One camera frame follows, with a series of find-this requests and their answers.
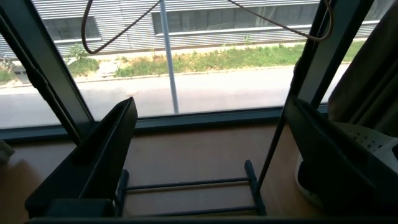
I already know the brown curtain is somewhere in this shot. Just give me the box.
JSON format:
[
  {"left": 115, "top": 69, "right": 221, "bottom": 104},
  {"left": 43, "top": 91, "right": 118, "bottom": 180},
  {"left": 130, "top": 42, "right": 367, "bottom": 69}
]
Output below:
[{"left": 326, "top": 0, "right": 398, "bottom": 138}]

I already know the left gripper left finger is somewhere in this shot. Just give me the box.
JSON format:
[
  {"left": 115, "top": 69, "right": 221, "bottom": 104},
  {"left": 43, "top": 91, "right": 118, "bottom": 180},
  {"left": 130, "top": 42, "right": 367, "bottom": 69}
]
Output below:
[{"left": 25, "top": 96, "right": 139, "bottom": 218}]

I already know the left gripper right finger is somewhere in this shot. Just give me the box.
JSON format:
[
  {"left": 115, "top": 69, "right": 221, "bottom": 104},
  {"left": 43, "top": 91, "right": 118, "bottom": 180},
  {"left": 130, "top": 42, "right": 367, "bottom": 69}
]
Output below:
[{"left": 284, "top": 96, "right": 398, "bottom": 217}]

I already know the white laundry basket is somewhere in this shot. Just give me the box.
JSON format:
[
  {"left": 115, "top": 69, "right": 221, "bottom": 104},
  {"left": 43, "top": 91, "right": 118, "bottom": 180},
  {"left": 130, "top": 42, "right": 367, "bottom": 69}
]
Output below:
[{"left": 294, "top": 121, "right": 398, "bottom": 212}]

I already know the black clothes rack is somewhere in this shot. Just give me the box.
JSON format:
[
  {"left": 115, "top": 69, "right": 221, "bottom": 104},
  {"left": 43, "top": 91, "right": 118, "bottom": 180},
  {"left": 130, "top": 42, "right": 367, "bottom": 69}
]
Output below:
[{"left": 0, "top": 0, "right": 343, "bottom": 218}]

